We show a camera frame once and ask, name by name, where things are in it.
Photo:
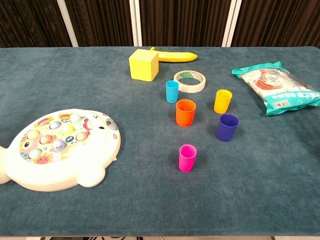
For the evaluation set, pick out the white partition post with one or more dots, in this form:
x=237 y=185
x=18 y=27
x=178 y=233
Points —
x=67 y=25
x=231 y=25
x=135 y=25

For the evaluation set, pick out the yellow banana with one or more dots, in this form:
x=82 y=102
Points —
x=180 y=57

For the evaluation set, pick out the white fish whack toy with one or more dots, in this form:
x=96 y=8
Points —
x=62 y=172

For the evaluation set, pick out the purple plastic cup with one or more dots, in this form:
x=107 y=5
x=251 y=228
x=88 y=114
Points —
x=226 y=130

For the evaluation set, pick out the pink plastic cup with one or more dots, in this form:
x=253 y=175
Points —
x=187 y=162

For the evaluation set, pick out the teal clear snack bag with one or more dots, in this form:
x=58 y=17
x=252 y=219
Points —
x=280 y=85

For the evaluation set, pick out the teal felt table cover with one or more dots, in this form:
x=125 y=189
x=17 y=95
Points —
x=75 y=75

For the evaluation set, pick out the yellow plastic cup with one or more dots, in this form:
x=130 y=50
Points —
x=222 y=105

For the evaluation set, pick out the beige masking tape roll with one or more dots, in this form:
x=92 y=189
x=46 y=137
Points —
x=190 y=88

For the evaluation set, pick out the yellow foam cube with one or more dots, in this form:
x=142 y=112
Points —
x=143 y=67

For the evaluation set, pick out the blue plastic cup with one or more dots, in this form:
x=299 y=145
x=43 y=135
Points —
x=171 y=93

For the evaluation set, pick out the orange plastic cup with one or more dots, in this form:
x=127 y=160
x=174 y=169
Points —
x=185 y=117

